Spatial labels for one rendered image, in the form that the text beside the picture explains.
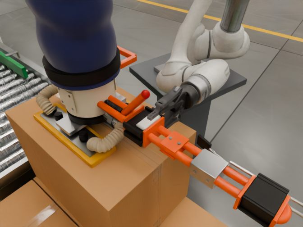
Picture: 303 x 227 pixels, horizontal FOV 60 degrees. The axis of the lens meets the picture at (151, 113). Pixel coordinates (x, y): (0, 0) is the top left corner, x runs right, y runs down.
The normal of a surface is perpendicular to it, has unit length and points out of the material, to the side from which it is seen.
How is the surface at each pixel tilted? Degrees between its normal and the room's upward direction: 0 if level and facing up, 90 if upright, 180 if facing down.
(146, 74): 0
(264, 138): 0
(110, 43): 84
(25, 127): 0
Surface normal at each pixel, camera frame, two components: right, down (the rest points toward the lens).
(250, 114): 0.00, -0.76
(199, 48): -0.01, 0.55
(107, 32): 0.89, 0.03
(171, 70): -0.67, -0.18
